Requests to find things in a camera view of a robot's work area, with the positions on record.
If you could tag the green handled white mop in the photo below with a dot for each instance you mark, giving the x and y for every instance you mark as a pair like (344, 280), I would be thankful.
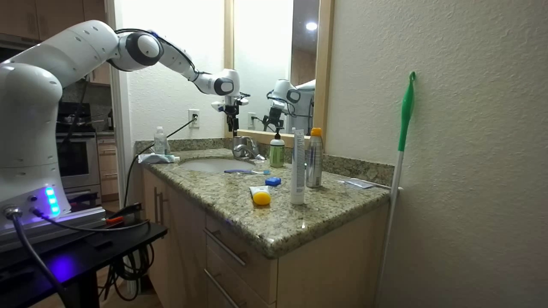
(407, 114)

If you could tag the clear plastic wrapper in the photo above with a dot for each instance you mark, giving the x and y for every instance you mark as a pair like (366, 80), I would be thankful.
(357, 184)

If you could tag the white wall outlet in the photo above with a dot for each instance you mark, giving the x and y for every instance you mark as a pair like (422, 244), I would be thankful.
(195, 117)

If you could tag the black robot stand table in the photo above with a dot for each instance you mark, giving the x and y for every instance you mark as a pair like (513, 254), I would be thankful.
(71, 270)

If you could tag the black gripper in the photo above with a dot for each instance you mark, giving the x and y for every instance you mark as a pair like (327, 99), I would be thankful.
(231, 107)

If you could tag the clear plastic liquid bottle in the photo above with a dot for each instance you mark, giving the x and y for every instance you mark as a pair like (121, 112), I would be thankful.
(160, 141)

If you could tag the white tube yellow cap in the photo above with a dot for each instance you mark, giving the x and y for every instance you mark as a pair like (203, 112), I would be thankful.
(261, 196)

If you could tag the chrome sink faucet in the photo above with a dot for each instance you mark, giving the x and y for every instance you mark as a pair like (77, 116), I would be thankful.
(246, 148)

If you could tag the white oval sink basin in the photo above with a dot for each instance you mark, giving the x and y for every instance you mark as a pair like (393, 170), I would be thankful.
(217, 165)

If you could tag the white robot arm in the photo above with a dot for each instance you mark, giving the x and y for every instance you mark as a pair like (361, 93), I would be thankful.
(32, 87)

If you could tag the white toothpaste tube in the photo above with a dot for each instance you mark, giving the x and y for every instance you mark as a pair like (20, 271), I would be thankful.
(154, 159)

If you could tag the kitchen stove oven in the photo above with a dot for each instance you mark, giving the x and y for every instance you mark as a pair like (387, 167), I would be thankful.
(78, 148)

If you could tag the blue toothbrush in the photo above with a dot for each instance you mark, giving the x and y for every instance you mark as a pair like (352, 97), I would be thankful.
(241, 172)

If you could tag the beige vanity cabinet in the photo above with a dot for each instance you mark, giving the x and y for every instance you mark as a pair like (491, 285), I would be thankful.
(323, 254)

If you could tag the wooden framed mirror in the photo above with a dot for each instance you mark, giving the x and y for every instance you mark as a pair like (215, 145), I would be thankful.
(280, 51)

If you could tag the tall white tube bottle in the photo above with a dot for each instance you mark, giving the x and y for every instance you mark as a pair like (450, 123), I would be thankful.
(299, 169)

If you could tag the small blue cap container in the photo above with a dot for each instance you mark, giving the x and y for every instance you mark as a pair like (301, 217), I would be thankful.
(273, 182)

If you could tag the silver spray can orange cap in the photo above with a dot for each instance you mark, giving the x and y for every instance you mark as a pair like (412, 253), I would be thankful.
(315, 159)

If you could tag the green soap pump bottle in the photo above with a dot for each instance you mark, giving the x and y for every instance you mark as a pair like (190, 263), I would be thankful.
(277, 152)

